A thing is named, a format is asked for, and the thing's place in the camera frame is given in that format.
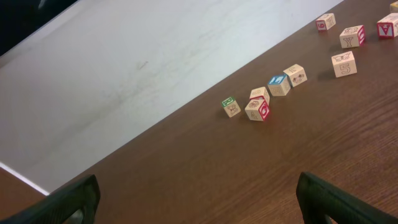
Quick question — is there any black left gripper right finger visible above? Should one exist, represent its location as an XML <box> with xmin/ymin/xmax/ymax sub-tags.
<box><xmin>296</xmin><ymin>172</ymin><xmax>397</xmax><ymax>224</ymax></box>

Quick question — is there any green R wooden block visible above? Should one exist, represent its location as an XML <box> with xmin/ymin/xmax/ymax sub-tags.
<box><xmin>221</xmin><ymin>96</ymin><xmax>241</xmax><ymax>118</ymax></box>

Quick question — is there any plain J wooden block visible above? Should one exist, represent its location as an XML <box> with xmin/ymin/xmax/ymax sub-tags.
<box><xmin>283</xmin><ymin>64</ymin><xmax>307</xmax><ymax>87</ymax></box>

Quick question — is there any red 6 wooden block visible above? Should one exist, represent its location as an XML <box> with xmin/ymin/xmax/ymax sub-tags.
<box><xmin>249</xmin><ymin>86</ymin><xmax>270</xmax><ymax>105</ymax></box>

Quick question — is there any far red wooden block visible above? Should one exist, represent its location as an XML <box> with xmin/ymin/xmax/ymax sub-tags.
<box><xmin>315</xmin><ymin>13</ymin><xmax>336</xmax><ymax>31</ymax></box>

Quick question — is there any blue L wooden block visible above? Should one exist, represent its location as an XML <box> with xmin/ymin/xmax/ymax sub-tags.
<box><xmin>267</xmin><ymin>75</ymin><xmax>290</xmax><ymax>96</ymax></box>

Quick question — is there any red A wooden block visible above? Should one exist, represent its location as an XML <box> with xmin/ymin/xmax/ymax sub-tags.
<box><xmin>376</xmin><ymin>12</ymin><xmax>398</xmax><ymax>38</ymax></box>

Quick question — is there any butterfly I wooden block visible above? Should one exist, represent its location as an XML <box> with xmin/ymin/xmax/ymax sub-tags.
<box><xmin>331</xmin><ymin>51</ymin><xmax>358</xmax><ymax>78</ymax></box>

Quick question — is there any red number shell block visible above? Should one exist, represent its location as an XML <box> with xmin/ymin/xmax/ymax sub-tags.
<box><xmin>245</xmin><ymin>100</ymin><xmax>270</xmax><ymax>121</ymax></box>

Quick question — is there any yellow wooden block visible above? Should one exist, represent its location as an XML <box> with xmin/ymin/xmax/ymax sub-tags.
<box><xmin>390</xmin><ymin>1</ymin><xmax>398</xmax><ymax>13</ymax></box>

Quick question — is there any red O wooden block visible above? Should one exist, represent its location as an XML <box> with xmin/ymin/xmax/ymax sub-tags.
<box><xmin>340</xmin><ymin>25</ymin><xmax>366</xmax><ymax>49</ymax></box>

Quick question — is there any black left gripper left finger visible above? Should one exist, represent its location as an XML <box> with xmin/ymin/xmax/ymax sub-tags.
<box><xmin>1</xmin><ymin>175</ymin><xmax>101</xmax><ymax>223</ymax></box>

